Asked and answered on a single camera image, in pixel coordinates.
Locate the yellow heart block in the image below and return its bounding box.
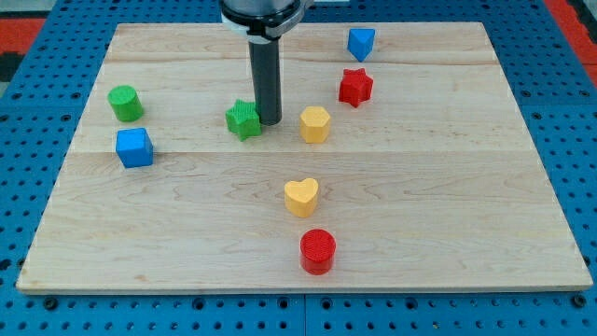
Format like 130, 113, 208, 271
284, 177, 319, 217

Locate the red cylinder block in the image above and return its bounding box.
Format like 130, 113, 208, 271
299, 229, 336, 275

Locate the green star block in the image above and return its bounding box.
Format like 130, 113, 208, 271
225, 99, 261, 142

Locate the yellow hexagon block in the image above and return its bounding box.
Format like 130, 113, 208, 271
299, 106, 331, 144

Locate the red star block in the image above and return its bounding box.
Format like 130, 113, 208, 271
339, 68, 373, 107

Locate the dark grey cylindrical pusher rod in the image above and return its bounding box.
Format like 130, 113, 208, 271
249, 40, 282, 126

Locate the blue cube block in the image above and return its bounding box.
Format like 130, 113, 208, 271
116, 128, 153, 168

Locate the light wooden board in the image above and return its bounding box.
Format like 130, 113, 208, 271
17, 22, 593, 295

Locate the blue triangle block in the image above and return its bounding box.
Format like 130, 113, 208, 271
347, 28, 376, 63

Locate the green cylinder block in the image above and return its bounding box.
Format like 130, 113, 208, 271
107, 85, 144, 122

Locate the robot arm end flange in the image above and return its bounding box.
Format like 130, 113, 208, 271
218, 0, 314, 45

